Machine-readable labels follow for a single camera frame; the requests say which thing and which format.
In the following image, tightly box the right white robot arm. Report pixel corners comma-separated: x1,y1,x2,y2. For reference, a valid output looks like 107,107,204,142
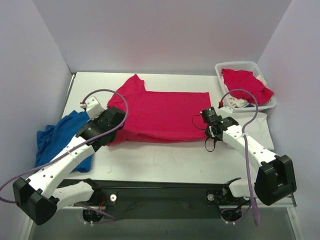
200,107,297,206

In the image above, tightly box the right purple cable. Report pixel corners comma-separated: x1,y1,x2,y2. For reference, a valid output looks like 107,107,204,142
218,88,261,227

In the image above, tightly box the pink t shirt in basket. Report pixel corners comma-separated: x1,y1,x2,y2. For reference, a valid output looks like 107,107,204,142
221,68,274,106

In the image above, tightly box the blue t shirt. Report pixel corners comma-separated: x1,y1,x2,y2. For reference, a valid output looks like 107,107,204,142
35,110,89,167

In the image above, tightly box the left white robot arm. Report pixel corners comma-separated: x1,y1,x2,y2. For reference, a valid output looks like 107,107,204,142
12,107,128,226

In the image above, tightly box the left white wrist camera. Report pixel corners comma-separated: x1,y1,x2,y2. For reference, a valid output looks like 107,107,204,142
80,96,105,120

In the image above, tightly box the aluminium frame rail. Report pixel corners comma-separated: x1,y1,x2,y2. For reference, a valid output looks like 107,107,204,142
286,193,297,208

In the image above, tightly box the white folded t shirt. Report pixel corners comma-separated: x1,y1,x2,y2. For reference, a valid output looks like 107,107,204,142
230,112,275,151

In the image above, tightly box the white plastic basket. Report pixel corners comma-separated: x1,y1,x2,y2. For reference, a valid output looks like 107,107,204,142
215,61,276,112

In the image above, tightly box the pink t shirt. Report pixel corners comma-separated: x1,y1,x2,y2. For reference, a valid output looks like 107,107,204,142
221,68,274,106
107,74,211,144

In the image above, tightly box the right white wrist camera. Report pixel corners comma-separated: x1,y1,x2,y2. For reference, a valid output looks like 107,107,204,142
218,101,234,115

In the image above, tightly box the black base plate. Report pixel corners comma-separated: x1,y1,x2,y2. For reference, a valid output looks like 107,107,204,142
59,178,253,221

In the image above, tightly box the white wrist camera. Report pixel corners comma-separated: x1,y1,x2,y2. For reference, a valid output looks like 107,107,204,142
218,101,234,115
80,96,105,120

